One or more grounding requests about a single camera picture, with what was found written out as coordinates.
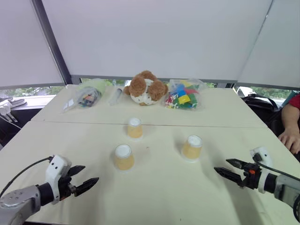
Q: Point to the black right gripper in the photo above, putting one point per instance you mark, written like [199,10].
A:
[252,175]

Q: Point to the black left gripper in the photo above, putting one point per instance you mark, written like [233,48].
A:
[64,185]

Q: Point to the bystander's bare forearm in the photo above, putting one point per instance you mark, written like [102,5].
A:
[290,116]

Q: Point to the bystander's bare hand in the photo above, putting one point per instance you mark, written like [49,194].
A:
[291,138]

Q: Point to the yellow paper cup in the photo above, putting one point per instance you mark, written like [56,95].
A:
[123,160]
[135,131]
[191,150]

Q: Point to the black backpack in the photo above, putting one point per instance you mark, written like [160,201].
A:
[262,110]

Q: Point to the clear bag of dark parts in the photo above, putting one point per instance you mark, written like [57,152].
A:
[87,96]

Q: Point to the bag of colourful plastic blocks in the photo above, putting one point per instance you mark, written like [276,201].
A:
[184,97]

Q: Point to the small clear plastic bag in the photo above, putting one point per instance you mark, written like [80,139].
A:
[116,96]

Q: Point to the red shirt sleeve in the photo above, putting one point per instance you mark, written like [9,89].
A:
[295,99]

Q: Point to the grey and white slippers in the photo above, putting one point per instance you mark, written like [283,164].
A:
[14,102]

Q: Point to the brown and white plush toy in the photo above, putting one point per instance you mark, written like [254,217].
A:
[140,87]

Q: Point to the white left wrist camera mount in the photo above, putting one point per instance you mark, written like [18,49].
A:
[55,168]

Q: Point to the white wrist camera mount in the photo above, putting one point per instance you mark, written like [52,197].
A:
[55,168]
[263,155]

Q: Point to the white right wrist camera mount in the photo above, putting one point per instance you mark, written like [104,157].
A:
[263,155]

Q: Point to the dark window frame post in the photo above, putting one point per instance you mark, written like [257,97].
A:
[52,42]

